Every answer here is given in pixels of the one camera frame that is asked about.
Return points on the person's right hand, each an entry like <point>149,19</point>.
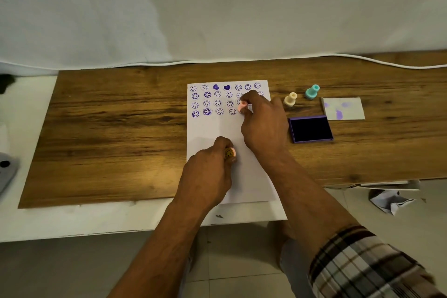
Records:
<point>267,126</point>

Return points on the person's left hand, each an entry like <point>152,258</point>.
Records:
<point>204,179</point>

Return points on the person's right thumb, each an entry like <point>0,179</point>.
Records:
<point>246,121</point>

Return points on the person's left thumb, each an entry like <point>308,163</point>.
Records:
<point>229,170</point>

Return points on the pink stamp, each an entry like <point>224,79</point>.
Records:
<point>241,107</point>

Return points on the orange smiley stamp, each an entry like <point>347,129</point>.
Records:
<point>231,153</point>

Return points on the person's left forearm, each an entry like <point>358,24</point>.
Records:
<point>164,252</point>

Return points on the person's right forearm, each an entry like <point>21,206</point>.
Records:
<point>307,200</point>

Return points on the white paper sheet purple stamps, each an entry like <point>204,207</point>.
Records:
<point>213,133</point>

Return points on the cream stamp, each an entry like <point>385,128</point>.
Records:
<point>290,99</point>

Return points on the purple ink pad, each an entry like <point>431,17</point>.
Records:
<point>310,129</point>

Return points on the teal stamp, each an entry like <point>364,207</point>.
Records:
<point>312,92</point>

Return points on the white card purple smudges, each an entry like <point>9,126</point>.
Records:
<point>345,109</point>

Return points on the white backdrop cloth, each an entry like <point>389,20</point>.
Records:
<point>223,8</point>

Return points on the person's grey trouser leg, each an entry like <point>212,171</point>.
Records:
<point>295,266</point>

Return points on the wooden board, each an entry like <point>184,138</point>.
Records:
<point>104,133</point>

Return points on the crumpled white paper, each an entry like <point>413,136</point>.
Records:
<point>391,201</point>

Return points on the plaid shirt sleeve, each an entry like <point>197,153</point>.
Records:
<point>370,269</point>

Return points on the grey device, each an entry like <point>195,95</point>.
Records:
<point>5,170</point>

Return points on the black object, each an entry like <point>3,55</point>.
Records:
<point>5,83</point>

